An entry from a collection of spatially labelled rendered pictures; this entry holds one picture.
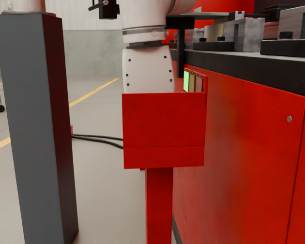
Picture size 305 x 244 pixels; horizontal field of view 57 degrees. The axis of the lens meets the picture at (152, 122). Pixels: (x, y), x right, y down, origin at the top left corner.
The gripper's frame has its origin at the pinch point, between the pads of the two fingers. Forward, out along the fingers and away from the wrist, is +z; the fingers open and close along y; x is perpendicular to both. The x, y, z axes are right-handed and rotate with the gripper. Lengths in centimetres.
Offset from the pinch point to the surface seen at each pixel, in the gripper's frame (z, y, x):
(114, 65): 43, 44, -787
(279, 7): -24, -52, -48
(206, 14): -23, -24, -43
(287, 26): -16.6, -31.4, -5.5
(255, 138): 2.8, -18.2, 8.3
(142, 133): 0.7, 2.5, 4.9
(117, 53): 9, 33, -786
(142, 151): 4.3, 2.7, 4.9
